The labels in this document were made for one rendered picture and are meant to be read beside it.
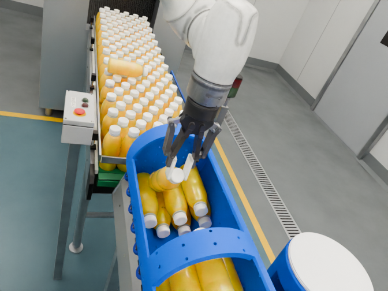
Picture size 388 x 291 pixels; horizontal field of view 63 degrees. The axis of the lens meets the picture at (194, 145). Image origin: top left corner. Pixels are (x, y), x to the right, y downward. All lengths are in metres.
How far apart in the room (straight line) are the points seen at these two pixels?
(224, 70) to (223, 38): 0.06
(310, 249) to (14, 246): 1.61
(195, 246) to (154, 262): 0.10
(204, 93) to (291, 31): 5.60
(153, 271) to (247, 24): 0.52
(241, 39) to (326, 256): 0.77
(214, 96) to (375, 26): 4.35
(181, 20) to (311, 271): 0.79
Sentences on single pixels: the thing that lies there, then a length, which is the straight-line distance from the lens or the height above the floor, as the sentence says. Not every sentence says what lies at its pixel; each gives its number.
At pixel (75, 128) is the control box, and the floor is 1.07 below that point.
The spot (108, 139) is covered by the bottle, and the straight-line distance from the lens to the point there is 1.18.
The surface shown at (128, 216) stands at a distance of 1.09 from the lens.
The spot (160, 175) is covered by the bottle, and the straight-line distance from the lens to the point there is 0.86.
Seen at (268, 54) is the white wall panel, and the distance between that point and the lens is 6.19.
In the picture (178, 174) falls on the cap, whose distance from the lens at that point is 0.82.
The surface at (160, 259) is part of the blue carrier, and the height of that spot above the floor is 1.16.
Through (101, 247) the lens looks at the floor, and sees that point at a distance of 2.14.
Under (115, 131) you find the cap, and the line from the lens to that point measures 1.16.
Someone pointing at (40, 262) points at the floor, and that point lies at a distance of 2.07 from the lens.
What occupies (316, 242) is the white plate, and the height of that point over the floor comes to 1.04.
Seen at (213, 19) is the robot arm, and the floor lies 1.61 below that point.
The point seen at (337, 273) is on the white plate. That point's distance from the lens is 1.13.
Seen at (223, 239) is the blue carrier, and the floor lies 1.23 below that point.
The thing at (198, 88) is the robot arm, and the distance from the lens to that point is 0.66.
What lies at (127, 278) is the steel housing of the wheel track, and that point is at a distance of 1.01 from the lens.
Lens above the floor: 1.74
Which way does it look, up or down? 33 degrees down
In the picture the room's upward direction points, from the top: 21 degrees clockwise
